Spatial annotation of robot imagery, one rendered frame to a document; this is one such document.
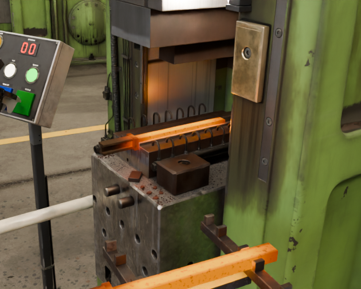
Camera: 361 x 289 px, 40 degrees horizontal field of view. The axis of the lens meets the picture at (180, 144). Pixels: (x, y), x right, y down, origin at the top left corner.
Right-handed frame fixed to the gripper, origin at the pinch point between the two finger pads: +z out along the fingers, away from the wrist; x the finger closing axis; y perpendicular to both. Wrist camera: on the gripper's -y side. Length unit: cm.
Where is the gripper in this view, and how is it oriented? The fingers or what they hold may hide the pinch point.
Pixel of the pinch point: (18, 98)
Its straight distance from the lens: 169.0
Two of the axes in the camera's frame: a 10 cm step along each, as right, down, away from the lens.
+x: 8.7, 2.2, -4.5
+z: 4.1, 1.8, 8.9
